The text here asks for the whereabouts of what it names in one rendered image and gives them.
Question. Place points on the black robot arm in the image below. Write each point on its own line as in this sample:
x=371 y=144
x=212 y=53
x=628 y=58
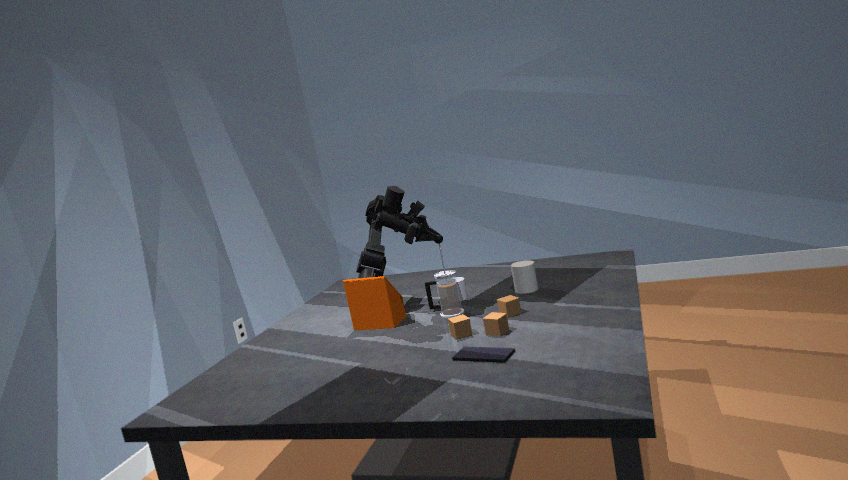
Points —
x=380 y=212

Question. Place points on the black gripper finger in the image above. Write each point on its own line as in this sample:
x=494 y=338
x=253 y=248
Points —
x=425 y=235
x=429 y=228

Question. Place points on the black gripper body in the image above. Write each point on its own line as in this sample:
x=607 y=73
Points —
x=408 y=227

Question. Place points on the glass french press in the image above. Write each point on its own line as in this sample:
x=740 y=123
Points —
x=448 y=292

